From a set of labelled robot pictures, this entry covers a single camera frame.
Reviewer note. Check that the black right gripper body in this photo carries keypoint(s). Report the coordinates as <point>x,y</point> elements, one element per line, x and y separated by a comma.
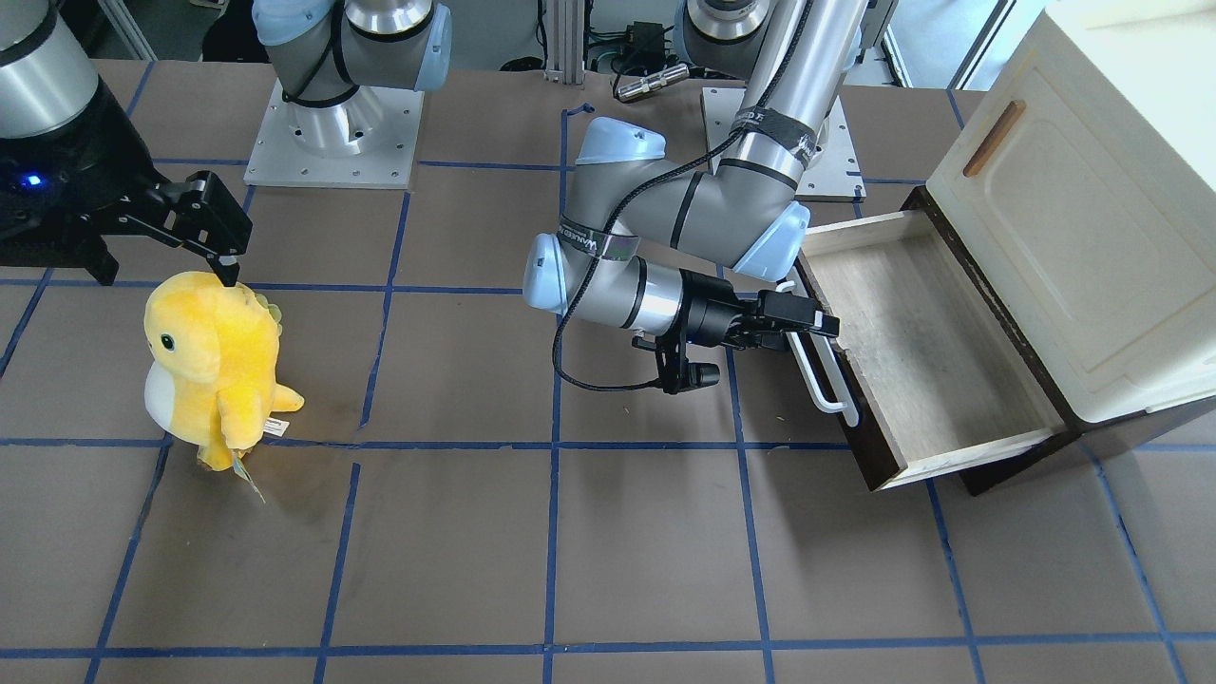
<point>98,152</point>

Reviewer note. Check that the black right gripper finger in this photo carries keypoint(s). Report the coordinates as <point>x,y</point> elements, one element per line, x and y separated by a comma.
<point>201,215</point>
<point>94,257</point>

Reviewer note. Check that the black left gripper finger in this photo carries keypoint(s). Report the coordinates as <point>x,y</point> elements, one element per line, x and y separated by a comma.
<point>772,340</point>
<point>787,312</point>

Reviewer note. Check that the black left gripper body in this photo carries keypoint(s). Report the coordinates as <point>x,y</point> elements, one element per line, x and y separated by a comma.
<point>708,311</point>

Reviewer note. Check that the white drawer handle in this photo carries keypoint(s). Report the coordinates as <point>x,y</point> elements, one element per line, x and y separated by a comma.
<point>823,377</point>

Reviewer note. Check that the dark wooden drawer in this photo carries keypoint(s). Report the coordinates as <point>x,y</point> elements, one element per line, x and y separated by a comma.
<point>943,378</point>

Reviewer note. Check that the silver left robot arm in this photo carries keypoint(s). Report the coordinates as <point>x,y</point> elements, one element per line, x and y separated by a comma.
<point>743,214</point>

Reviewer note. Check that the yellow plush dinosaur toy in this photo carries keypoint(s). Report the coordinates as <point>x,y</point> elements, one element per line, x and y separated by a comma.
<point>213,378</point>

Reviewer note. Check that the silver metal connector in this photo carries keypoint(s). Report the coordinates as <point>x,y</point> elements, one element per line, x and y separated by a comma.
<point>650,84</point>

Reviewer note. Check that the cream white cabinet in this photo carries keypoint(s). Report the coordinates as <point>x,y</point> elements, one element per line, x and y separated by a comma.
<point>1082,185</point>

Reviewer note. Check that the aluminium frame post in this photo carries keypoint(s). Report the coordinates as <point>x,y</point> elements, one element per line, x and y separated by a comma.
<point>564,24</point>

